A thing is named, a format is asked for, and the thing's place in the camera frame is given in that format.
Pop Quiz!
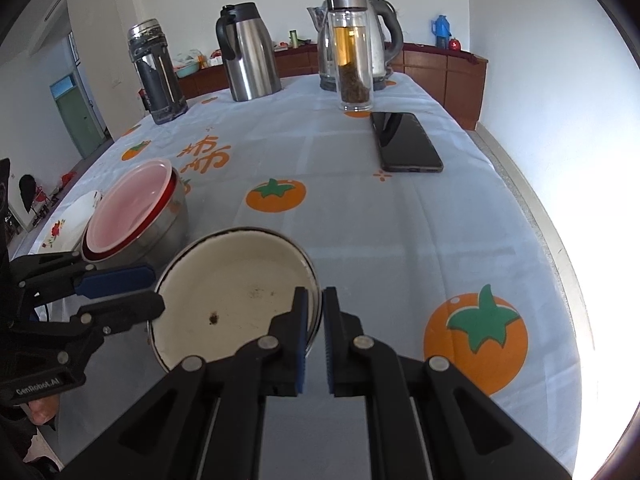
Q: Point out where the person's left hand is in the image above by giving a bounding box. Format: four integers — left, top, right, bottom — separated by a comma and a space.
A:
26, 394, 60, 427

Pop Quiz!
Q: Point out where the white enamel bowl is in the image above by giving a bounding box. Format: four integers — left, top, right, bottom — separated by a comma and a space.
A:
149, 226, 321, 372

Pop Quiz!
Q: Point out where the blue thermos jug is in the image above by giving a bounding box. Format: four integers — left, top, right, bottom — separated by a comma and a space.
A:
432, 14, 451, 50

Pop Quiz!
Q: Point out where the red flower white plate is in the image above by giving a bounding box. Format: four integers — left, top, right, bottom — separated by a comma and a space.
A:
28, 188, 103, 255

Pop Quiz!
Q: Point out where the persimmon print white tablecloth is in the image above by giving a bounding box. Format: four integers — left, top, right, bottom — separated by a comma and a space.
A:
8, 71, 586, 480

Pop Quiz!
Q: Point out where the green door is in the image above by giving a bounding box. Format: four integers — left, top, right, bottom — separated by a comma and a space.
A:
50, 74, 105, 159

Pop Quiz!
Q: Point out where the black chair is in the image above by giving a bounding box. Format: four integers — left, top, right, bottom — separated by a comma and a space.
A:
18, 174, 49, 217

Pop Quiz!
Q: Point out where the pink plastic bowl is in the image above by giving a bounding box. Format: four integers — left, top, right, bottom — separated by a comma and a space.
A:
85, 158, 172, 254

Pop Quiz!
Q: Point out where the dark wooden sideboard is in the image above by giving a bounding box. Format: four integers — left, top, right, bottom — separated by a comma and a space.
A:
176, 41, 490, 132

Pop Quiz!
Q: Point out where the steel carafe black handle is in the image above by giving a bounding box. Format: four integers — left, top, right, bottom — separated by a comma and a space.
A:
216, 2, 282, 102

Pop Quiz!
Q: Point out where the steel bowl red rim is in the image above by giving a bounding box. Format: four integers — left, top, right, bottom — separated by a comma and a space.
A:
79, 167, 189, 269

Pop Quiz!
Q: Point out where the black smartphone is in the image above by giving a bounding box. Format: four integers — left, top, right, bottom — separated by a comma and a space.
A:
370, 112, 444, 174

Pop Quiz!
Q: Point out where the stainless electric kettle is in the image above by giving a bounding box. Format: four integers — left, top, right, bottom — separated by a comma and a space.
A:
307, 0, 404, 92

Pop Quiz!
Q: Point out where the glass tea bottle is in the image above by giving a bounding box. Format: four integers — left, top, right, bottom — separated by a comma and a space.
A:
326, 0, 373, 113

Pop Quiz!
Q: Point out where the large black thermos flask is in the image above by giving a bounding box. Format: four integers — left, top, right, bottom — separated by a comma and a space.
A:
127, 18, 188, 125

